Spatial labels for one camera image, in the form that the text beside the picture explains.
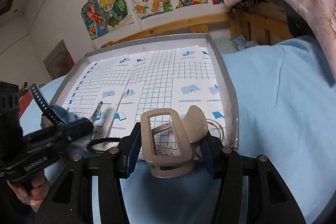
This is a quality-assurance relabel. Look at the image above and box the beige claw hair clip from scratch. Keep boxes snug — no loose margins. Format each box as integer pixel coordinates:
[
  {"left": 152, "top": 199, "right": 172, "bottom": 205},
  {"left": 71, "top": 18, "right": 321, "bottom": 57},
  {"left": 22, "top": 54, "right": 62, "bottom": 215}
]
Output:
[{"left": 141, "top": 105, "right": 208, "bottom": 178}]

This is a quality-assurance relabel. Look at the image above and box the person's left hand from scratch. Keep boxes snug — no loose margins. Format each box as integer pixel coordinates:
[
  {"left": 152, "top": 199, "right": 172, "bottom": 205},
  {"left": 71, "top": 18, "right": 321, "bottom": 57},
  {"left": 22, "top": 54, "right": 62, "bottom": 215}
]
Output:
[{"left": 7, "top": 170, "right": 51, "bottom": 210}]

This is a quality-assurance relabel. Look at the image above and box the silver hair pin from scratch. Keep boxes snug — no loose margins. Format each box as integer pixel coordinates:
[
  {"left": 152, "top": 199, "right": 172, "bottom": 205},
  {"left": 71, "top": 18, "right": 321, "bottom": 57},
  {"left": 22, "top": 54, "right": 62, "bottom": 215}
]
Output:
[{"left": 90, "top": 101, "right": 102, "bottom": 123}]

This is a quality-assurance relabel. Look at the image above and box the red checkered bag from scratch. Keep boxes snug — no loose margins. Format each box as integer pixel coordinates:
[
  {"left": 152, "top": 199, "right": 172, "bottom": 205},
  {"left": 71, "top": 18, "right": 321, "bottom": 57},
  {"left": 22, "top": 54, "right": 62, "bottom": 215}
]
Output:
[{"left": 18, "top": 89, "right": 33, "bottom": 118}]

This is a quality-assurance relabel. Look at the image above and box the grey tray with grid paper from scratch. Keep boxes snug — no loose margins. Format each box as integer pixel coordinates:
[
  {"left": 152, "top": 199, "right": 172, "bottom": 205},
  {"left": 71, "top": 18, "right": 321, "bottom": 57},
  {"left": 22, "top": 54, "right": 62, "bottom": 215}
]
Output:
[{"left": 51, "top": 34, "right": 239, "bottom": 149}]

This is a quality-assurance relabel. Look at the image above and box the light blue bed sheet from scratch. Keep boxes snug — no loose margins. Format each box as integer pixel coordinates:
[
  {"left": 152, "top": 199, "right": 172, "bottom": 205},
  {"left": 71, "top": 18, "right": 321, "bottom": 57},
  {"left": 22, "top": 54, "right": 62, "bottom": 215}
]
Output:
[{"left": 19, "top": 35, "right": 336, "bottom": 224}]

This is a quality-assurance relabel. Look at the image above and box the brown wooden door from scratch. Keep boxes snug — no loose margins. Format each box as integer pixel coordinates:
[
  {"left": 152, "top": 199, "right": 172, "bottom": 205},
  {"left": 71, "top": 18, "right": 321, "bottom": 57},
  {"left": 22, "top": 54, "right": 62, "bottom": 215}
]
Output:
[{"left": 43, "top": 40, "right": 75, "bottom": 80}]

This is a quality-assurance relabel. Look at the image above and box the thin silver bracelet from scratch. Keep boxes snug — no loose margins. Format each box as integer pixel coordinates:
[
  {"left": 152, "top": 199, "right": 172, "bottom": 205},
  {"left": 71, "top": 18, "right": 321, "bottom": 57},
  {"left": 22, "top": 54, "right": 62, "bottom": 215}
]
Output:
[{"left": 205, "top": 118, "right": 226, "bottom": 144}]

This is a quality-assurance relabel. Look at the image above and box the black hair tie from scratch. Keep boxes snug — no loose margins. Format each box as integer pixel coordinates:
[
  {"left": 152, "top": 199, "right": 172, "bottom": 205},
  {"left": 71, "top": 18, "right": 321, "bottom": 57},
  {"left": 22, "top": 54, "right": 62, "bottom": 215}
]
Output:
[{"left": 85, "top": 136, "right": 122, "bottom": 153}]

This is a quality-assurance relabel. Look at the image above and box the wooden bed frame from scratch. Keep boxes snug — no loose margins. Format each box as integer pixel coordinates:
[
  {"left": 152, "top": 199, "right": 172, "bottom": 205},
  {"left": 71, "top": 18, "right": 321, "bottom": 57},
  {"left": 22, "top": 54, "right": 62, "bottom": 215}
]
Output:
[{"left": 101, "top": 3, "right": 293, "bottom": 48}]

